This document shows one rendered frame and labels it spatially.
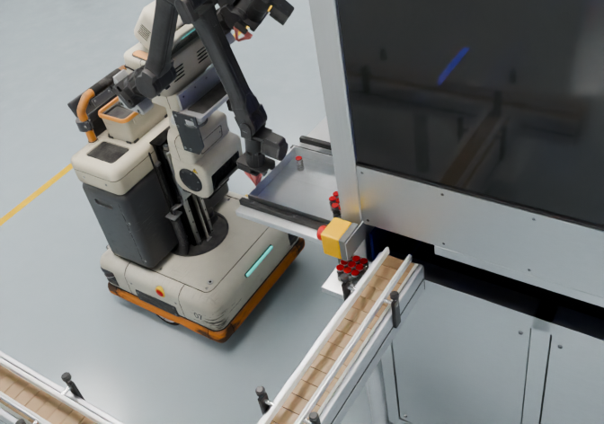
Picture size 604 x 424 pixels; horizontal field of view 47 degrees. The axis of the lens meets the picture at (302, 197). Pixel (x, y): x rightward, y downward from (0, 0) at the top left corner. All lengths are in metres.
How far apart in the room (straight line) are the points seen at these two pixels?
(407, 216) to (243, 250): 1.28
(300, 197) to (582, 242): 0.89
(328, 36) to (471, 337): 0.89
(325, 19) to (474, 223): 0.56
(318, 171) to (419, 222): 0.59
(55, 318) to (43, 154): 1.38
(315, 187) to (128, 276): 1.12
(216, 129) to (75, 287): 1.25
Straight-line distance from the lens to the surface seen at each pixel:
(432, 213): 1.63
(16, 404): 1.75
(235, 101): 1.91
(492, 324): 1.84
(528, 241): 1.58
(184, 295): 2.77
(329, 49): 1.50
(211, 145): 2.52
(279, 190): 2.13
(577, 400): 1.95
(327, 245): 1.76
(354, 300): 1.68
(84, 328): 3.21
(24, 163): 4.41
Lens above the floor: 2.22
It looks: 40 degrees down
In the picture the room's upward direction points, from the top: 11 degrees counter-clockwise
